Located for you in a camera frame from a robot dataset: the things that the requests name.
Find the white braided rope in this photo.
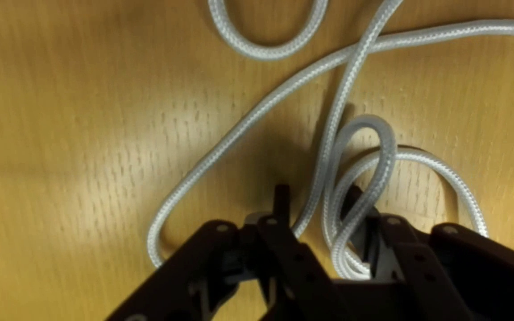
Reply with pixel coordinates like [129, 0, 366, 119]
[321, 112, 491, 281]
[145, 0, 514, 271]

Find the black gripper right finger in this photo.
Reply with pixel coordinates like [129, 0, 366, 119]
[339, 185, 380, 239]

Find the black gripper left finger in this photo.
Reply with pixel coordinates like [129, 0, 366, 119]
[271, 183, 291, 237]

